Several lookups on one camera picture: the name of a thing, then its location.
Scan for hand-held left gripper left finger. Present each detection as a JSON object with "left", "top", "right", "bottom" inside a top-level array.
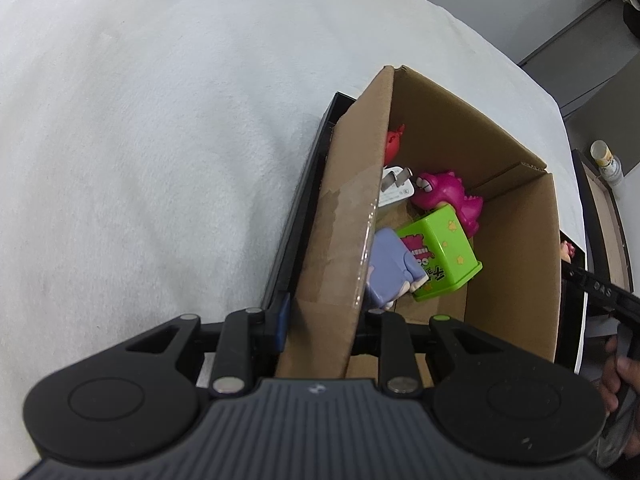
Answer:
[{"left": 124, "top": 294, "right": 290, "bottom": 396}]

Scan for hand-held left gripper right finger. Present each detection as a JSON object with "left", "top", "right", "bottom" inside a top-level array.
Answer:
[{"left": 352, "top": 309, "right": 503, "bottom": 396}]

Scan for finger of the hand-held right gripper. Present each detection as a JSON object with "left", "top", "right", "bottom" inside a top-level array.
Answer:
[{"left": 562, "top": 262, "right": 640, "bottom": 320}]

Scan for purple toy figure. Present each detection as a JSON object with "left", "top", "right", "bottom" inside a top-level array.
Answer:
[{"left": 364, "top": 227, "right": 426, "bottom": 311}]

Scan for black shallow tray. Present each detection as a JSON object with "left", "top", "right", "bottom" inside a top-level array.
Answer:
[{"left": 260, "top": 91, "right": 588, "bottom": 376}]

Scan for brown cardboard box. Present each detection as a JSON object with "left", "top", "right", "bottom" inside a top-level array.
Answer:
[{"left": 274, "top": 65, "right": 561, "bottom": 381}]

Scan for green hexagonal toy box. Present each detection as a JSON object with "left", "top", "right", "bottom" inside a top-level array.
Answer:
[{"left": 396, "top": 204, "right": 484, "bottom": 303}]

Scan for magenta dinosaur toy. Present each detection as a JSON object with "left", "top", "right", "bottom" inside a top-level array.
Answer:
[{"left": 410, "top": 171, "right": 484, "bottom": 237}]

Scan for person's right hand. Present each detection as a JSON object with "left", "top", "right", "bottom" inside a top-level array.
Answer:
[{"left": 598, "top": 335, "right": 640, "bottom": 414}]

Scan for person's grey shorts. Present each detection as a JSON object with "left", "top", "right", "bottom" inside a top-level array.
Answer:
[{"left": 595, "top": 407, "right": 640, "bottom": 468}]

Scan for white plastic bottle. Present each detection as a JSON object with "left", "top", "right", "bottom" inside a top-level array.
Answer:
[{"left": 589, "top": 140, "right": 626, "bottom": 188}]

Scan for white charger plug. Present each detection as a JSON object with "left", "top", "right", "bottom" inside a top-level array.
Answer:
[{"left": 377, "top": 165, "right": 416, "bottom": 209}]

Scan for grey board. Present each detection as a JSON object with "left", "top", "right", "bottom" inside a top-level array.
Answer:
[{"left": 560, "top": 52, "right": 640, "bottom": 181}]

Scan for red toy figure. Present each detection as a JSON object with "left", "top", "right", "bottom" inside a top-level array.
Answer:
[{"left": 384, "top": 124, "right": 405, "bottom": 167}]

